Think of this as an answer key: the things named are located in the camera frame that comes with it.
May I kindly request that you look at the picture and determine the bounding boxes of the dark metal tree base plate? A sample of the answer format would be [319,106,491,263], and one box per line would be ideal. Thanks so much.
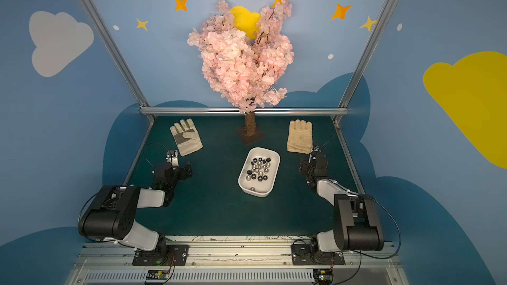
[236,125,266,146]

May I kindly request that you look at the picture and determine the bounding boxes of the back aluminium frame rail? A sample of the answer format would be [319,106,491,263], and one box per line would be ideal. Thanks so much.
[140,106,349,116]

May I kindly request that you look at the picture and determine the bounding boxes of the pink blossom artificial tree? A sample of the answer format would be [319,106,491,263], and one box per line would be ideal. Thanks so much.
[187,0,294,113]

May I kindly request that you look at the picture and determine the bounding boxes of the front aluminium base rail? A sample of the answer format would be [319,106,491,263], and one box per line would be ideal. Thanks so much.
[66,236,409,284]

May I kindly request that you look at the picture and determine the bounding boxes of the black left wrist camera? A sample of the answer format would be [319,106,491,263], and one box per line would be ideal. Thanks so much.
[166,150,179,167]

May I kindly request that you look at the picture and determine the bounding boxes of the white plastic storage box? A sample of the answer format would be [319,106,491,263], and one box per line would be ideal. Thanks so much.
[238,147,281,198]

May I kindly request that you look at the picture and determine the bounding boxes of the aluminium frame post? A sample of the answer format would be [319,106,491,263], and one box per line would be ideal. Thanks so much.
[338,0,399,112]
[78,0,149,110]

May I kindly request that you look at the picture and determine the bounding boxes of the white grey work glove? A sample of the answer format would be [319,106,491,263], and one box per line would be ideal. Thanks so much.
[170,118,203,156]

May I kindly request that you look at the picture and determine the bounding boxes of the green circuit board left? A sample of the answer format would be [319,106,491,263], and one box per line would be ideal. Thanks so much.
[146,269,170,282]

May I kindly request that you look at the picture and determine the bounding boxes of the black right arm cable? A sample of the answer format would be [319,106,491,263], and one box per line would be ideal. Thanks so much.
[352,195,403,261]

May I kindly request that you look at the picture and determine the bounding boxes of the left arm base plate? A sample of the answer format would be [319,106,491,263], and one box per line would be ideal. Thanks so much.
[132,244,190,267]

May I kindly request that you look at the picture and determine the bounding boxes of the brown tree trunk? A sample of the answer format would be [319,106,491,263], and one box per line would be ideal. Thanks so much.
[245,112,256,137]

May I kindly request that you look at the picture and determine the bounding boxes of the green circuit board right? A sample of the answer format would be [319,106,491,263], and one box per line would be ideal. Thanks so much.
[312,269,334,285]

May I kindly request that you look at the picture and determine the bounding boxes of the green circuit board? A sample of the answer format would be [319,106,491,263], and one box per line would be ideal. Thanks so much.
[312,269,334,285]
[146,269,170,282]

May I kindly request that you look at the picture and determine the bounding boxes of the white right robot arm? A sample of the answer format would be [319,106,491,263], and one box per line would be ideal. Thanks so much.
[300,150,384,253]

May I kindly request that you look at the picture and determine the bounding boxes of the beige knitted glove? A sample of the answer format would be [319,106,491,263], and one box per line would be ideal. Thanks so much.
[287,120,313,154]

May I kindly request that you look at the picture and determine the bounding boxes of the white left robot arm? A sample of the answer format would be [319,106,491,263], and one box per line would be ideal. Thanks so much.
[78,162,193,257]

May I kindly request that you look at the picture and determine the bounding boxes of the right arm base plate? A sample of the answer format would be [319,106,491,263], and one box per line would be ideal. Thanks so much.
[290,242,345,266]

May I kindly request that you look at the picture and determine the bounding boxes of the left aluminium frame post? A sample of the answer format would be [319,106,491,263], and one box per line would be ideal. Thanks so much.
[78,0,149,110]

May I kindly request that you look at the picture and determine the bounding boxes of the right aluminium frame post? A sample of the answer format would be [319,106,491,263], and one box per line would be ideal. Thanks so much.
[338,0,399,112]

